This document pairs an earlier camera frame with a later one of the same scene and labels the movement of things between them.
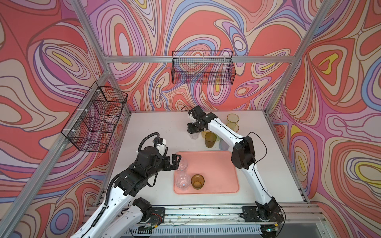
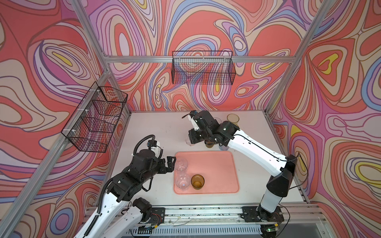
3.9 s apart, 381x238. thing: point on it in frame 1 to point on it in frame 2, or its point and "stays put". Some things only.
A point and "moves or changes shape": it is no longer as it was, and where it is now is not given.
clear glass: [183, 164] stays put
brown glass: [197, 181] stays put
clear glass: [194, 136] moves or changes shape
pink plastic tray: [220, 175] stays put
